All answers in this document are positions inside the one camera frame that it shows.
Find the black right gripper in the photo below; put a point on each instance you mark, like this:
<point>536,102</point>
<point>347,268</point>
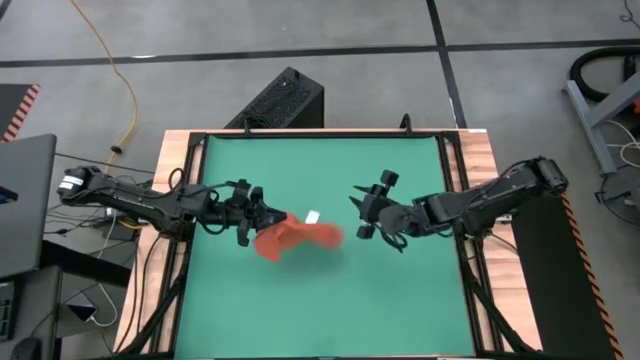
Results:
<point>376,205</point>

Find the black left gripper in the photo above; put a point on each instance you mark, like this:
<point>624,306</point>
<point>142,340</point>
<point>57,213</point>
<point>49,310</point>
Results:
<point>245,212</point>

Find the orange cloth napkin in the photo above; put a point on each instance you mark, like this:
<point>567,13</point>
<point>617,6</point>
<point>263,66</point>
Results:
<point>300,237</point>

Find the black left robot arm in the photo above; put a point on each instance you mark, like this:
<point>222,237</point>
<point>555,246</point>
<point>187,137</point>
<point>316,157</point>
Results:
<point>135,200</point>

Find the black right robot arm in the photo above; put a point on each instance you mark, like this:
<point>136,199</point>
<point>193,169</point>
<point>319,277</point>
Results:
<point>475,205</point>

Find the small white rectangular block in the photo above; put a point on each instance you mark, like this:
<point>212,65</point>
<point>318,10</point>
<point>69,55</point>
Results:
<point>312,217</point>

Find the green table mat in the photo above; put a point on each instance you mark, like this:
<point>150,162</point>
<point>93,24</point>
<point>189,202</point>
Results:
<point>325,310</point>

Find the black computer tower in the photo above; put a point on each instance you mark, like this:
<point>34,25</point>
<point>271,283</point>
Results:
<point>280,100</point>

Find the large black hazard-striped floor mat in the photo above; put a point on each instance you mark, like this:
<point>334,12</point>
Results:
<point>560,300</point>

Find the grey metal stand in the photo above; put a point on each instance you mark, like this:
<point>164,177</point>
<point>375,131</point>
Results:
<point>595,125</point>

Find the grey laptop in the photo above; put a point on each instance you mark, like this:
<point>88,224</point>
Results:
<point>25,200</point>

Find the black computer mouse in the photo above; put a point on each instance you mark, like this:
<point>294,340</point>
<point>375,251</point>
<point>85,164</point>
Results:
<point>26,350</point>

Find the small black hazard-striped floor mat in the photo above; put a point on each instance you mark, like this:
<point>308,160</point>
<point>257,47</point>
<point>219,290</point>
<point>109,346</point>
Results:
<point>15,110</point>

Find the black metal table frame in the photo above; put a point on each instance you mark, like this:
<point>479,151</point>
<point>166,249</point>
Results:
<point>197,150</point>

